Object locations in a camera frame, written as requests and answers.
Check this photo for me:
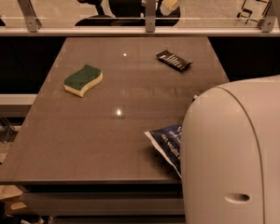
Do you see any black rxbar chocolate bar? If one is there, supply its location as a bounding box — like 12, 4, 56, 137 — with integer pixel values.
156, 49, 192, 72

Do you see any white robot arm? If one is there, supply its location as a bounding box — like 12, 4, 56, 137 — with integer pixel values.
181, 75, 280, 224

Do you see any green yellow sponge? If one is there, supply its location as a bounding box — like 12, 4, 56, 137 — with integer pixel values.
63, 64, 103, 97

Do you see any black office chair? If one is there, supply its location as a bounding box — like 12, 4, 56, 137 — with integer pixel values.
76, 0, 180, 26

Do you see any metal cart with wheels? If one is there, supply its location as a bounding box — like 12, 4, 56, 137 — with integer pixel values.
237, 0, 272, 24

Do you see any blue vinegar chips bag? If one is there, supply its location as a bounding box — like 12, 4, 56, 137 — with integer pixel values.
144, 123, 182, 177

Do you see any cardboard box under table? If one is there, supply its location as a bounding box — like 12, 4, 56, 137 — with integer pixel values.
0, 185, 28, 215

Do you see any right metal rail bracket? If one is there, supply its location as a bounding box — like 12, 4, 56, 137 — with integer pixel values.
258, 0, 276, 33

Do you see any left metal rail bracket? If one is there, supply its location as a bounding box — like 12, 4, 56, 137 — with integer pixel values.
17, 0, 42, 33

